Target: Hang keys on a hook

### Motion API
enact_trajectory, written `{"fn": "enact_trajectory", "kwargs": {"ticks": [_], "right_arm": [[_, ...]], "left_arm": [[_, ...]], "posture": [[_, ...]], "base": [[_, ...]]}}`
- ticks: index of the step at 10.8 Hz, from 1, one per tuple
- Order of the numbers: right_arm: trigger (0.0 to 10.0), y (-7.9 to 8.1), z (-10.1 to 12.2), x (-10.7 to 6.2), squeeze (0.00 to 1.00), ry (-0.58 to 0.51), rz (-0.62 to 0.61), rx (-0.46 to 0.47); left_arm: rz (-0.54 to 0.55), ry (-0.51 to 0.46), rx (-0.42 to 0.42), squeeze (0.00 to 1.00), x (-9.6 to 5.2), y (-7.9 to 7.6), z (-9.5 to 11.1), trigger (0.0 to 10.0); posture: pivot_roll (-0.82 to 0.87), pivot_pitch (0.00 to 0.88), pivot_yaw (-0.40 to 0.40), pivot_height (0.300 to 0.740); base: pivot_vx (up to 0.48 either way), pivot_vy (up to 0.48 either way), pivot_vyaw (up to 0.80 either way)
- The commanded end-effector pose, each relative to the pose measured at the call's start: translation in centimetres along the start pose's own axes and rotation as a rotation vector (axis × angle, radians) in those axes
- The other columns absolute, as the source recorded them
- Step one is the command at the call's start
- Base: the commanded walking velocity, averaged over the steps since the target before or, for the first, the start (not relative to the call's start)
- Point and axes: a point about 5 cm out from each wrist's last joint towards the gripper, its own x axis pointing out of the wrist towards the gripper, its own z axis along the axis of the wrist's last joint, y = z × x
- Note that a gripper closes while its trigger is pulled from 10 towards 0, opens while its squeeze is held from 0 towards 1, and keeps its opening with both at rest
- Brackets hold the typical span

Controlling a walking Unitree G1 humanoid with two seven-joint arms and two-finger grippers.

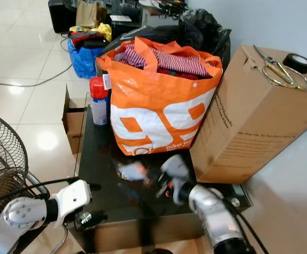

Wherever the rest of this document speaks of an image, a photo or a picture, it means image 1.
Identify black glass table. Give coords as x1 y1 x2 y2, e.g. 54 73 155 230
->
68 94 252 254

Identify orange and white shopping bag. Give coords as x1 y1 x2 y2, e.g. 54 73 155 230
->
96 35 223 157

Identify small brown cardboard box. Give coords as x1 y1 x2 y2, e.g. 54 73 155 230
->
61 86 82 155

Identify spray can with red cap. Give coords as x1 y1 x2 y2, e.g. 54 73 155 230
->
89 76 110 127

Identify large brown cardboard box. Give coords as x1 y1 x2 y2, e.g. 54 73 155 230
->
190 44 307 185

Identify red striped cloth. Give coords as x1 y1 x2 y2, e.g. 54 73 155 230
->
116 43 212 80

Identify blue bag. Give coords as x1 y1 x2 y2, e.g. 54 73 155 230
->
67 31 107 80

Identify black plastic rubbish bag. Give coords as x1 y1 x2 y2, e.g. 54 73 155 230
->
101 7 232 68

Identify metal scissors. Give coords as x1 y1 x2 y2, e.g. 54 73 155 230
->
252 44 307 92

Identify yellow cloth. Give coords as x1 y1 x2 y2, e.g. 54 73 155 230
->
96 23 113 42

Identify black tape roll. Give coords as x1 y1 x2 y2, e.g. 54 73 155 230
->
282 52 307 75

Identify brown paper bag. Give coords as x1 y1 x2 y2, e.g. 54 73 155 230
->
75 0 107 29

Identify black speaker box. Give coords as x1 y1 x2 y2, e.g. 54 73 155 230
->
48 0 78 34

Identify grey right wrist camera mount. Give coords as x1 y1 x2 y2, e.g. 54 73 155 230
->
159 154 192 184

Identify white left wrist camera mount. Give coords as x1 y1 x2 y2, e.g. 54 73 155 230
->
50 179 93 229

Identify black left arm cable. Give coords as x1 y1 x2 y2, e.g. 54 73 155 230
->
0 178 76 208

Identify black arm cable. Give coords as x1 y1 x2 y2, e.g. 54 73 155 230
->
222 195 272 254
0 178 76 208

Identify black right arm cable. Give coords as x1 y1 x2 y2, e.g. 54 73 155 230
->
222 195 272 254

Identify black wire cage fan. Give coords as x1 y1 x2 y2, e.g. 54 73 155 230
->
0 108 48 229

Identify grey floor cable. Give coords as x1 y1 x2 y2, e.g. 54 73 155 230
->
0 78 69 89

